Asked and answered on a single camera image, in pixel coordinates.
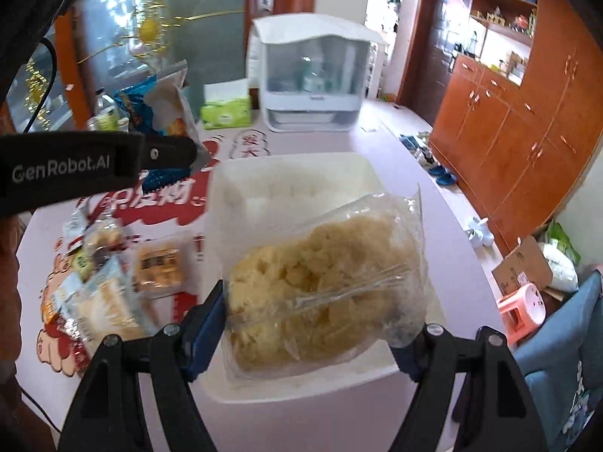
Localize clear bag round cookies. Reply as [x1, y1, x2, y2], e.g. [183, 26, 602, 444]
[84, 216, 124, 268]

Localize green pineapple cake packet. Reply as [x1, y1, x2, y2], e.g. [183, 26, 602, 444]
[72, 249, 96, 283]

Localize yellow mountain print snack bag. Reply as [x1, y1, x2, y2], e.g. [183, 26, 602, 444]
[53, 255, 158, 355]

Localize blue orange chips bag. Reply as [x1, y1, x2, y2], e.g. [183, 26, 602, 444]
[113, 60, 211, 194]

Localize orange fried tofu snack pack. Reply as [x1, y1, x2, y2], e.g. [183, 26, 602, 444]
[134, 242, 187, 297]

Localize clear bag yellow puffed snack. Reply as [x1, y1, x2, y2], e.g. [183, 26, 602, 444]
[223, 192, 429, 380]

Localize white plastic storage bin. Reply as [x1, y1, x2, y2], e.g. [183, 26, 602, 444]
[200, 152, 445, 404]

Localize person left hand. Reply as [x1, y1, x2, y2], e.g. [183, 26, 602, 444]
[0, 216, 21, 386]

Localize silver white snack packet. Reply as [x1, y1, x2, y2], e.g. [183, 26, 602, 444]
[62, 202, 89, 253]

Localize green label glass bottle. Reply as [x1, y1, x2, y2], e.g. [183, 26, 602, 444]
[87, 88, 122, 132]

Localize red shiny candy wrapper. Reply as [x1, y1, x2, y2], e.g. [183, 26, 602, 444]
[40, 316, 90, 377]

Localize pink plastic stool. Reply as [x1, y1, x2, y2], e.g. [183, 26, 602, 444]
[497, 282, 547, 346]

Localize blue fabric sofa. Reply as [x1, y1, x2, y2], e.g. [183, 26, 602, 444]
[513, 270, 602, 451]

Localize cardboard box on floor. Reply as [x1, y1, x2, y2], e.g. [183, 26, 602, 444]
[491, 236, 553, 296]

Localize white plastic bag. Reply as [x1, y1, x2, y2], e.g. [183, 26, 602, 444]
[539, 242, 579, 293]

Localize white kids shoes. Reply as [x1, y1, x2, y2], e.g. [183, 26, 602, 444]
[465, 216, 495, 249]

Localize glass sliding door gold ornament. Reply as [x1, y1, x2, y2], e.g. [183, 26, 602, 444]
[4, 0, 317, 133]

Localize green tissue box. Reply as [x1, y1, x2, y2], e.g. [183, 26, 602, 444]
[200, 78, 251, 130]

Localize blue slippers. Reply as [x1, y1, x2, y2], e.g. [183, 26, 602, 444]
[427, 165, 457, 187]

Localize white desktop storage cabinet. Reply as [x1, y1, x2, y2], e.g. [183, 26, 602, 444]
[247, 13, 383, 133]

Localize dark wooden entrance door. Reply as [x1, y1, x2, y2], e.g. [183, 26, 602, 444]
[396, 0, 470, 125]

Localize black cable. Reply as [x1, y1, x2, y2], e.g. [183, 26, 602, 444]
[20, 37, 60, 134]

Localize wooden wall cabinet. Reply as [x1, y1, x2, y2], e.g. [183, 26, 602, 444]
[429, 0, 602, 254]

